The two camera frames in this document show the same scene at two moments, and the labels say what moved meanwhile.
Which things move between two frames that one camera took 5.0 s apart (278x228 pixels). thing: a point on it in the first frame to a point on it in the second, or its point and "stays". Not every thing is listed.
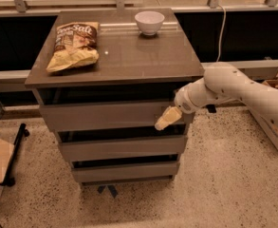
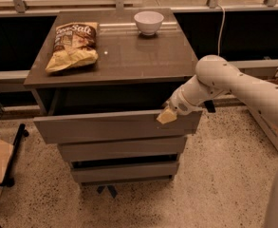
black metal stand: x=9 y=180 stays
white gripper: x=184 y=101 stays
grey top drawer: x=108 y=116 to x=60 y=129
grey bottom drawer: x=120 y=173 stays
